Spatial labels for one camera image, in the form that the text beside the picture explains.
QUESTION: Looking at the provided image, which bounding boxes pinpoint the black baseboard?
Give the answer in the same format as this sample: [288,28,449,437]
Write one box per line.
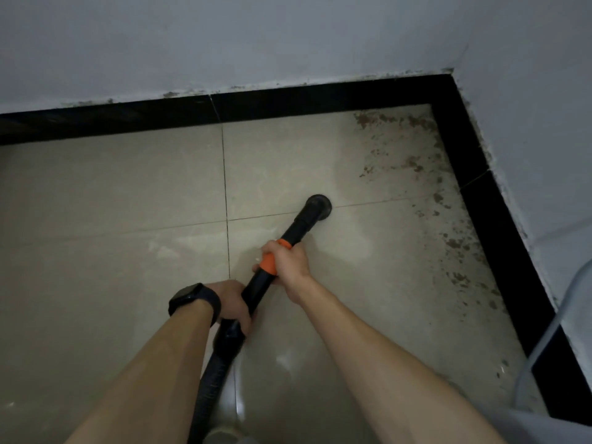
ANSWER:
[0,74,592,429]

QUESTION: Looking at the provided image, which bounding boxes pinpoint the grey cable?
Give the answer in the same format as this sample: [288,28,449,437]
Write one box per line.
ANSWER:
[510,257,592,411]

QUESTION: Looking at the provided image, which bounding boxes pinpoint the person's right hand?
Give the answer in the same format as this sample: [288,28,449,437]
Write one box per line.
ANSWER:
[251,239,314,306]

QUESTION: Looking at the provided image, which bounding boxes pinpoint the white shoe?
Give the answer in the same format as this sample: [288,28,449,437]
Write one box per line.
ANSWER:
[207,425,249,444]

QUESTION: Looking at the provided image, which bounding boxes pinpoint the person's right forearm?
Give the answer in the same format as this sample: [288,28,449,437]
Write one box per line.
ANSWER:
[291,274,508,444]

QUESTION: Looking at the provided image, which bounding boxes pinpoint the black smartwatch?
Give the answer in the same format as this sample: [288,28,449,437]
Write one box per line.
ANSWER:
[166,282,223,329]

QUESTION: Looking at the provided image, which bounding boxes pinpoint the light grey trousers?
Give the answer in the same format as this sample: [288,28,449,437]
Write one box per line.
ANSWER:
[467,395,592,444]

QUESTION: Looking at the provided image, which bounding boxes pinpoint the person's left hand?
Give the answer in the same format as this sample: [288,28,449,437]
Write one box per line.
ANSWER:
[203,279,253,337]

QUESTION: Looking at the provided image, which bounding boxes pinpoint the black vacuum hose with nozzle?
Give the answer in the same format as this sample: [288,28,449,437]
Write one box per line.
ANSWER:
[186,194,334,444]

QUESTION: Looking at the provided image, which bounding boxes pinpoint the person's left forearm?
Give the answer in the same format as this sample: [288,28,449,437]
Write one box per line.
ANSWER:
[64,302,217,444]

